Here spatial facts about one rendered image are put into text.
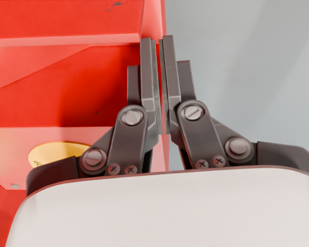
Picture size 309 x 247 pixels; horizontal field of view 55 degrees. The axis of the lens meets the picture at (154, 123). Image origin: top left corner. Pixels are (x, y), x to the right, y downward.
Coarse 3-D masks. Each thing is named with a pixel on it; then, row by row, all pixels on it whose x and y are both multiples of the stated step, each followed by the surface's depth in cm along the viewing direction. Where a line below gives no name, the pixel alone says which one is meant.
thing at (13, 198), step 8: (8, 192) 55; (16, 192) 57; (24, 192) 60; (8, 200) 55; (16, 200) 58; (0, 208) 52; (8, 208) 55; (16, 208) 58; (0, 216) 52; (8, 216) 55; (0, 224) 52; (8, 224) 55; (0, 232) 52; (8, 232) 55; (0, 240) 52
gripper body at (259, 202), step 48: (48, 192) 9; (96, 192) 9; (144, 192) 9; (192, 192) 9; (240, 192) 9; (288, 192) 9; (48, 240) 8; (96, 240) 8; (144, 240) 8; (192, 240) 8; (240, 240) 8; (288, 240) 8
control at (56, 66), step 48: (0, 0) 11; (48, 0) 10; (96, 0) 10; (144, 0) 10; (0, 48) 19; (48, 48) 21; (96, 48) 23; (0, 96) 21; (48, 96) 21; (96, 96) 20; (0, 144) 21; (0, 192) 27
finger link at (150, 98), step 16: (144, 48) 13; (144, 64) 13; (128, 80) 13; (144, 80) 12; (128, 96) 13; (144, 96) 12; (160, 112) 13; (112, 128) 12; (160, 128) 14; (96, 144) 12; (80, 160) 11; (96, 160) 11; (96, 176) 11
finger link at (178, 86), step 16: (160, 48) 14; (160, 64) 13; (176, 64) 13; (176, 80) 12; (192, 80) 13; (176, 96) 12; (192, 96) 13; (176, 112) 12; (176, 128) 12; (224, 128) 12; (176, 144) 13; (224, 144) 11; (240, 144) 11; (240, 160) 11
